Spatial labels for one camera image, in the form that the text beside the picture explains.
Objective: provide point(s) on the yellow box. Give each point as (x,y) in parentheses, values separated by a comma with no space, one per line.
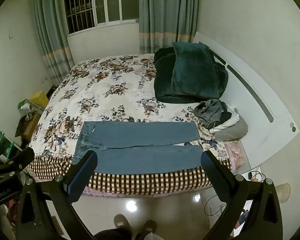
(41,98)

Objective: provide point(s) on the white cloth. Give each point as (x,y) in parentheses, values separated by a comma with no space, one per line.
(233,120)

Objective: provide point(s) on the grey slipper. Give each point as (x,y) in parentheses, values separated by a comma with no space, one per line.
(150,226)
(122,221)

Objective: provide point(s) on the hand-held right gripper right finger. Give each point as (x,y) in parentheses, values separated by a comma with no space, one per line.
(211,170)

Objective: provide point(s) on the floral bed blanket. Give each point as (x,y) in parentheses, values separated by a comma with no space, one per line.
(110,87)

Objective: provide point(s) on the pink floral quilt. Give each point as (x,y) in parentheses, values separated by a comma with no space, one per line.
(236,155)

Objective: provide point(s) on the blue jeans pants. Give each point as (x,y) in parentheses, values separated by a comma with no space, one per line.
(140,135)

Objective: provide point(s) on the dark green plush pillow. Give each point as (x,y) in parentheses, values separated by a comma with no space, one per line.
(192,70)

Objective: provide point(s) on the grey-green striped curtain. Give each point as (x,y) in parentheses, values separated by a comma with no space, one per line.
(165,12)
(51,30)

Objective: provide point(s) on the grey cloth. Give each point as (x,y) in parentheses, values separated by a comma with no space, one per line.
(232,132)

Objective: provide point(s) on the green and white package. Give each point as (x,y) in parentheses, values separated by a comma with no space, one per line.
(26,105)

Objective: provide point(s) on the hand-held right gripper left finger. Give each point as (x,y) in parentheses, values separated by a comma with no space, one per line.
(77,180)

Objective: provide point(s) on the black cloth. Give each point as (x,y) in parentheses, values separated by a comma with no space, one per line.
(225,117)

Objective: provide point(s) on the window with metal grille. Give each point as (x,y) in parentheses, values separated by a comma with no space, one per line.
(100,2)

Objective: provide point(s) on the brown wooden stool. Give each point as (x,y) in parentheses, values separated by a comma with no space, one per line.
(27,127)

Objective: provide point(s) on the crumpled grey jeans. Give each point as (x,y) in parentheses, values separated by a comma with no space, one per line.
(207,112)

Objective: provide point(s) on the white waste bin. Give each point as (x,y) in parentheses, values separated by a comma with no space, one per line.
(282,191)

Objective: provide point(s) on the white headboard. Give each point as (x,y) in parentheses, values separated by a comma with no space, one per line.
(255,105)

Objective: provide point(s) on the dark green folded blanket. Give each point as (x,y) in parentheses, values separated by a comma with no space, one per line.
(162,80)

